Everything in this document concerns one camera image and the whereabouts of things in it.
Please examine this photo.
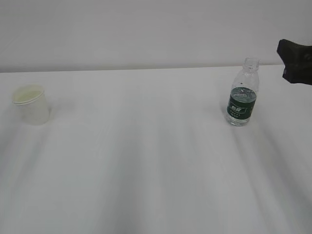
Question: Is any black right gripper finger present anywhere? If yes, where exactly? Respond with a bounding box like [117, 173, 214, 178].
[277, 39, 312, 85]

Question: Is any clear green-label water bottle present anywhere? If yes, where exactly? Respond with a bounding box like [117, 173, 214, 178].
[226, 58, 259, 126]

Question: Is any white paper cup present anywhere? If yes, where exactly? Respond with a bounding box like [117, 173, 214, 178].
[12, 84, 50, 125]

